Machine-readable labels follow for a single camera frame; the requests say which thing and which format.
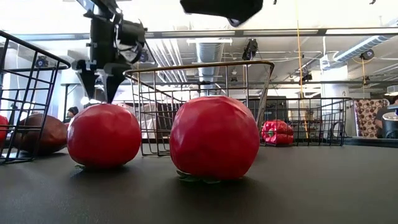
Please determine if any silver ventilation duct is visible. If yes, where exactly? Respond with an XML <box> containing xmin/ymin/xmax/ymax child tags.
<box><xmin>195</xmin><ymin>41</ymin><xmax>226</xmax><ymax>79</ymax></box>

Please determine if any brown dotted cloth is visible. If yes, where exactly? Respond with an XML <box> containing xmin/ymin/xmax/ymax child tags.
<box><xmin>354</xmin><ymin>98</ymin><xmax>391</xmax><ymax>139</ymax></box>

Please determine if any red tomato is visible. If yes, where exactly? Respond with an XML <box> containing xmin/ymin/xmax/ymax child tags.
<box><xmin>169</xmin><ymin>95</ymin><xmax>262</xmax><ymax>185</ymax></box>
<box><xmin>0</xmin><ymin>114</ymin><xmax>9</xmax><ymax>145</ymax></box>
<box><xmin>66</xmin><ymin>103</ymin><xmax>143</xmax><ymax>170</ymax></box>

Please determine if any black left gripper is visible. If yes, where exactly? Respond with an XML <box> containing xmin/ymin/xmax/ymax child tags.
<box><xmin>71</xmin><ymin>14</ymin><xmax>134</xmax><ymax>105</ymax></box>

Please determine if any yellow hanging cord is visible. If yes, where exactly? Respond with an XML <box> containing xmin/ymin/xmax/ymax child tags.
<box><xmin>294</xmin><ymin>0</ymin><xmax>306</xmax><ymax>99</ymax></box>

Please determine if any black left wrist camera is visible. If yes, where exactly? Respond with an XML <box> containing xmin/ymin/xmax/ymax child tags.
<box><xmin>116</xmin><ymin>19</ymin><xmax>150</xmax><ymax>65</ymax></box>

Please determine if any red bell pepper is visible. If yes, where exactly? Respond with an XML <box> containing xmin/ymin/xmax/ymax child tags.
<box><xmin>261</xmin><ymin>119</ymin><xmax>295</xmax><ymax>146</ymax></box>

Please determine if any black ceiling cable reel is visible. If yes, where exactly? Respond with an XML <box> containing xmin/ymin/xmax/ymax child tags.
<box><xmin>360</xmin><ymin>49</ymin><xmax>376</xmax><ymax>61</ymax></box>
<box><xmin>298</xmin><ymin>72</ymin><xmax>313</xmax><ymax>86</ymax></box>
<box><xmin>242</xmin><ymin>38</ymin><xmax>259</xmax><ymax>68</ymax></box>
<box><xmin>34</xmin><ymin>55</ymin><xmax>49</xmax><ymax>69</ymax></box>

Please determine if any white ceiling light fixture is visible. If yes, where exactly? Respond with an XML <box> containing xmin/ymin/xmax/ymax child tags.
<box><xmin>186</xmin><ymin>37</ymin><xmax>234</xmax><ymax>47</ymax></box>

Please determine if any silver wire basket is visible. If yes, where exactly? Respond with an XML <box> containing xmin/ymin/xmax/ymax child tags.
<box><xmin>123</xmin><ymin>59</ymin><xmax>275</xmax><ymax>157</ymax></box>

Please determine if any brownish dark red apple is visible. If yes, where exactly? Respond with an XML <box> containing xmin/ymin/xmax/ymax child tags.
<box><xmin>12</xmin><ymin>112</ymin><xmax>69</xmax><ymax>155</ymax></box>

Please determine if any black waste bin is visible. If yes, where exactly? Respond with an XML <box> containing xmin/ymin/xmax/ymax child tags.
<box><xmin>381</xmin><ymin>106</ymin><xmax>398</xmax><ymax>139</ymax></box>

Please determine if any black table mat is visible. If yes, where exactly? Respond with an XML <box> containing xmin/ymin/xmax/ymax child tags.
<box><xmin>0</xmin><ymin>142</ymin><xmax>398</xmax><ymax>224</ymax></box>

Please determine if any person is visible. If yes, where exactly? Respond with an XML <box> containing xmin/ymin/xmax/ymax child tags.
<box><xmin>374</xmin><ymin>94</ymin><xmax>398</xmax><ymax>130</ymax></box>
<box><xmin>62</xmin><ymin>106</ymin><xmax>80</xmax><ymax>124</ymax></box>

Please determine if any black wire basket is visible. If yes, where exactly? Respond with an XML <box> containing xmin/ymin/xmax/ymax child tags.
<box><xmin>0</xmin><ymin>30</ymin><xmax>72</xmax><ymax>166</ymax></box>
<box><xmin>248</xmin><ymin>97</ymin><xmax>353</xmax><ymax>147</ymax></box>

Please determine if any white ceiling pipe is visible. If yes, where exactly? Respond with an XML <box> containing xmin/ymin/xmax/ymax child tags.
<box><xmin>333</xmin><ymin>34</ymin><xmax>394</xmax><ymax>63</ymax></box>

